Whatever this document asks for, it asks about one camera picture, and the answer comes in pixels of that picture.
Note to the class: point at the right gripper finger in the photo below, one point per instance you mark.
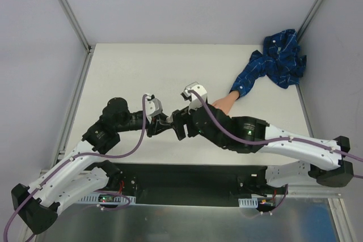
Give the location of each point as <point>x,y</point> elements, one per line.
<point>180,131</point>
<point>180,116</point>

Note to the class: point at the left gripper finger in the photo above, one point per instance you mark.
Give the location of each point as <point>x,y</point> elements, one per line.
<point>161,127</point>
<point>163,118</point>

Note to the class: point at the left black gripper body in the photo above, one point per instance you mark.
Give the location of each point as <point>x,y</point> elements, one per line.
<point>151,128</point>

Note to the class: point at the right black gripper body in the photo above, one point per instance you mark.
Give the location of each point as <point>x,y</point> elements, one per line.
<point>178,124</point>

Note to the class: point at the clear nail polish bottle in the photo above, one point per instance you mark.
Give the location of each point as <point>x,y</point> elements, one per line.
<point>170,120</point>

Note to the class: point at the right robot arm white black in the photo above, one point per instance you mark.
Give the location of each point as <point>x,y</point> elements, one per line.
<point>316,160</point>

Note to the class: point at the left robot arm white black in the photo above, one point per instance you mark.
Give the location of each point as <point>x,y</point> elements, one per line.
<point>87,167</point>

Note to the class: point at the mannequin hand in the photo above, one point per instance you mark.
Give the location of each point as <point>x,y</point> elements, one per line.
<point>225,104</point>

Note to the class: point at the blue plaid shirt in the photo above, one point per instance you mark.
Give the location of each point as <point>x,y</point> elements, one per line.
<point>280,61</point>

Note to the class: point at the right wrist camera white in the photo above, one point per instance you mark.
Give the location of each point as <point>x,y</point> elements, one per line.
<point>196,94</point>

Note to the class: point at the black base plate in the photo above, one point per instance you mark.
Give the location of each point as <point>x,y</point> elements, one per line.
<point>191,185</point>

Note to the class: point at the left white cable duct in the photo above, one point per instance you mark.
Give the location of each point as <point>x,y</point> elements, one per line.
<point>107,199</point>

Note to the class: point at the white cable duct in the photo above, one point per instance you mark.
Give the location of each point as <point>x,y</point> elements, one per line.
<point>107,199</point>
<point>254,202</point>

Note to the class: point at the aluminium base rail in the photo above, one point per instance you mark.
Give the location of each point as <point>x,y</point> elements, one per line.
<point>312,186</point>

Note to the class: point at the right white cable duct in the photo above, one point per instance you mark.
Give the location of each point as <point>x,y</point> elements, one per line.
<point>254,202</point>

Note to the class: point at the right aluminium frame post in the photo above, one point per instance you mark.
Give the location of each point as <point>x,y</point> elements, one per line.
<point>308,19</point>

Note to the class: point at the aluminium frame post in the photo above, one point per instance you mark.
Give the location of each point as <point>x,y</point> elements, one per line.
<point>308,19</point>
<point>69,13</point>

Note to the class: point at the left aluminium frame post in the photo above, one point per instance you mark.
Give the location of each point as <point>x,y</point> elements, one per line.
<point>69,13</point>

